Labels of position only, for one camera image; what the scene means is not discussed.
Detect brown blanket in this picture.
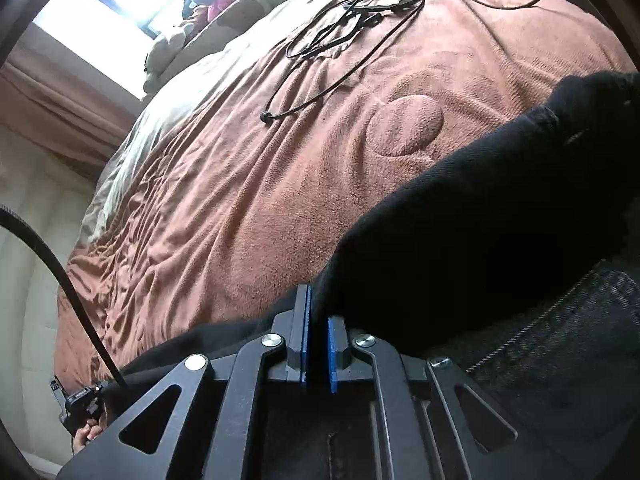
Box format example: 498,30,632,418
52,0,638,386

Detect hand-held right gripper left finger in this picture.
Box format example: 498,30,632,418
56,285,313,480

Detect pink curtain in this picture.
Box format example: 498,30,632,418
0,37,144,184

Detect person's left hand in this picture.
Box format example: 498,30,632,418
71,422,104,454

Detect black braided cable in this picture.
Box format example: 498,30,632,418
0,207,126,391

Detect black pants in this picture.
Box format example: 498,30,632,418
117,71,640,396

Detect black coiled cable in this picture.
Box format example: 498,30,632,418
259,0,427,126

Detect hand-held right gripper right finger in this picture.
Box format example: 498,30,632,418
326,315,581,480

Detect white padded headboard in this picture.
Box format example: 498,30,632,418
0,125,102,467

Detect beige plush toy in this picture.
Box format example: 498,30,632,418
142,20,197,94

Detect dark grey denim jeans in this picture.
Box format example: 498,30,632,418
440,259,640,480

